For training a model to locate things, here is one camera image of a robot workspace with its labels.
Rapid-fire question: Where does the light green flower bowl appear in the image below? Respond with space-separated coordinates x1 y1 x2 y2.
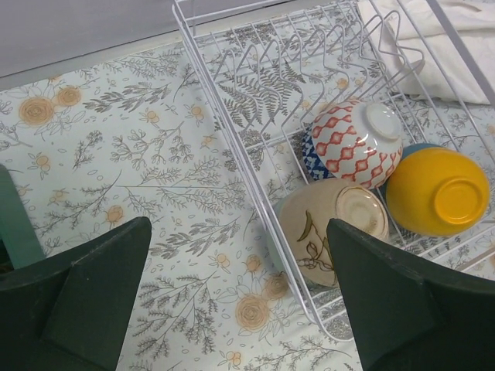
266 230 286 272

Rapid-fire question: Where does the white bowl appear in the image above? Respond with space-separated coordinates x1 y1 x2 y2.
277 178 390 288

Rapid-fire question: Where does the orange patterned bowl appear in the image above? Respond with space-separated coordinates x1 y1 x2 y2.
311 99 403 189

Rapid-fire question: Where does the blue triangle patterned bowl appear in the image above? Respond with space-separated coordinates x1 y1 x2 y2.
302 128 333 181

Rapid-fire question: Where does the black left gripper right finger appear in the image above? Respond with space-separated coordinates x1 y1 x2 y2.
327 219 494 370

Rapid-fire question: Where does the floral patterned table mat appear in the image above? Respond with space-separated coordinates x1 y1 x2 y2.
1 3 494 370

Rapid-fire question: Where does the white wire dish rack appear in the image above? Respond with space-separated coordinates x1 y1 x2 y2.
172 1 494 342

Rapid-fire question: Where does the green compartment organizer tray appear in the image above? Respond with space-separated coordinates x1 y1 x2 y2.
1 165 45 274

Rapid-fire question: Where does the white folded cloth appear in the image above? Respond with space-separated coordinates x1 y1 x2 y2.
357 1 494 104

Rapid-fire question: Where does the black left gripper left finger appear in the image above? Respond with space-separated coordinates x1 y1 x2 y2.
1 216 152 370

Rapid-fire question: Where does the yellow bowl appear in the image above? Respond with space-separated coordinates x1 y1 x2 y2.
385 147 490 237

